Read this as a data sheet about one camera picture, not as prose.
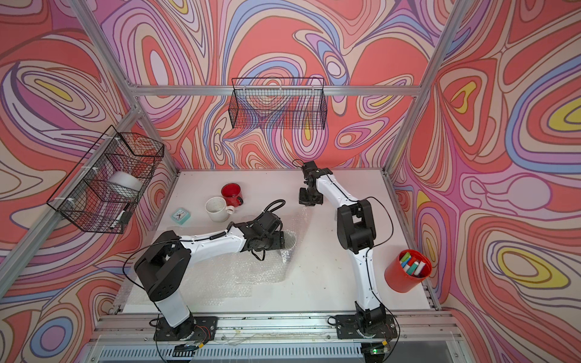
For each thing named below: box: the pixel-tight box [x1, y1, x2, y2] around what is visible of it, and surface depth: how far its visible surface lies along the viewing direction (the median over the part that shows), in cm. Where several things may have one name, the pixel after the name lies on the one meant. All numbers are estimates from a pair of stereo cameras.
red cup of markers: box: [384, 249, 432, 293], surface depth 79 cm
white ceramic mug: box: [205, 195, 236, 223], surface depth 100 cm
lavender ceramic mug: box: [283, 229, 298, 251], surface depth 88 cm
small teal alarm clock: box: [170, 207, 192, 226], surface depth 101 cm
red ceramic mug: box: [220, 182, 244, 208], surface depth 104 cm
